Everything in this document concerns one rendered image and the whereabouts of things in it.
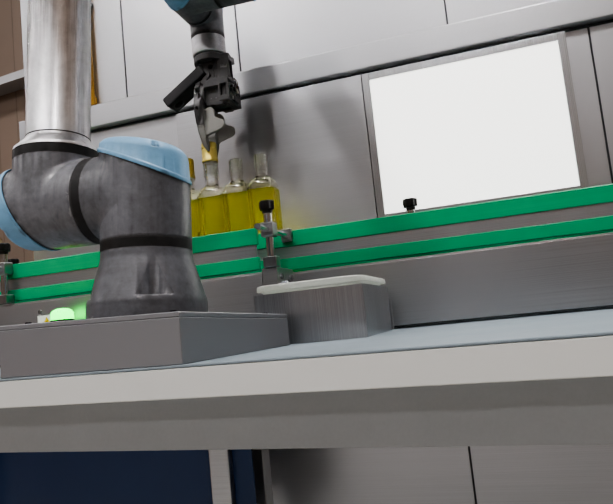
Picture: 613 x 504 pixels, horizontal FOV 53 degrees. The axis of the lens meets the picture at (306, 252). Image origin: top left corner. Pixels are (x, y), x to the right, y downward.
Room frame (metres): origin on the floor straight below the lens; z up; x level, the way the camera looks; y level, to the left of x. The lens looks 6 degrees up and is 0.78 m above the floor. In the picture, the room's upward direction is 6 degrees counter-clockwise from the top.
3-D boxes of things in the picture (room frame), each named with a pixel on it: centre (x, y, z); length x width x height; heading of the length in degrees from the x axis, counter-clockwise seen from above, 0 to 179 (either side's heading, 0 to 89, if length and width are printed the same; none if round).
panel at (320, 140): (1.36, -0.15, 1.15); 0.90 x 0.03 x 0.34; 74
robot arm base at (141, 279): (0.79, 0.21, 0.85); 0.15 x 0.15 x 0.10
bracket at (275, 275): (1.17, 0.05, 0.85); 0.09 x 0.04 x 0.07; 164
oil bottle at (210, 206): (1.32, 0.19, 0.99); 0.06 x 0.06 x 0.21; 74
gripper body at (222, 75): (1.31, 0.16, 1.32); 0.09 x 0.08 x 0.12; 74
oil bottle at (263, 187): (1.28, 0.08, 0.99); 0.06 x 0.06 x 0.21; 73
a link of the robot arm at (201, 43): (1.31, 0.17, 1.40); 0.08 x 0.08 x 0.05
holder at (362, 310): (1.05, -0.03, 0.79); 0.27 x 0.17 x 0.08; 164
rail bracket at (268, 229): (1.15, 0.06, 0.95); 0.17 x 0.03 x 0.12; 164
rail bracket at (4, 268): (1.27, 0.65, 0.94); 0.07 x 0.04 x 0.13; 164
